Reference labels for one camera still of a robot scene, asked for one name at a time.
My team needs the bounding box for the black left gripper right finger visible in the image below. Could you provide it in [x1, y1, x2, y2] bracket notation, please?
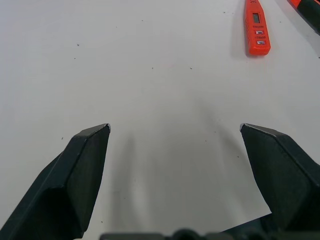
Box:
[239, 122, 320, 240]

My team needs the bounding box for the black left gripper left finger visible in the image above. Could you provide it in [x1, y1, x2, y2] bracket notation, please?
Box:
[0, 123, 112, 240]

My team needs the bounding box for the orange voltage tester pen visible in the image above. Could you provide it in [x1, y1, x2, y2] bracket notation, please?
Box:
[243, 0, 272, 57]

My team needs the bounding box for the orange and black handled screwdriver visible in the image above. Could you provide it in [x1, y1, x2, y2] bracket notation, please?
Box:
[286, 0, 320, 36]

